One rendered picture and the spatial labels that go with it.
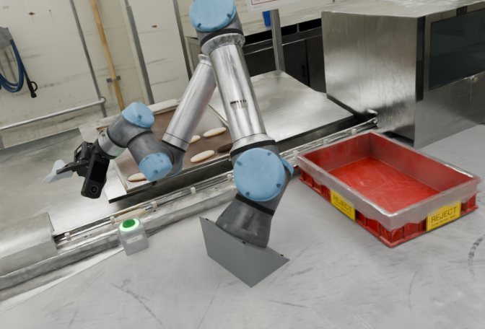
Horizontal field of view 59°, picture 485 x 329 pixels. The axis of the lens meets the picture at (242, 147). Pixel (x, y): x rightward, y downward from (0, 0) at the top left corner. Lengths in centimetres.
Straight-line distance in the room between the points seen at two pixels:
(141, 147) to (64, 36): 398
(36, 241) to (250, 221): 62
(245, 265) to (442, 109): 101
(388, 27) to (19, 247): 138
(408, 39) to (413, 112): 26
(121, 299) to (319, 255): 53
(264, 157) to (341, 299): 37
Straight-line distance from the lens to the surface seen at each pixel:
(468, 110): 188
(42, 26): 500
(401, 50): 164
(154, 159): 107
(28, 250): 138
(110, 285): 127
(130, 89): 520
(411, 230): 125
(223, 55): 108
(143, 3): 483
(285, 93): 207
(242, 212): 112
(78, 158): 127
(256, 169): 98
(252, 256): 108
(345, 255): 119
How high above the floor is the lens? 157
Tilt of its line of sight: 24 degrees down
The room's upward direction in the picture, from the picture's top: 9 degrees counter-clockwise
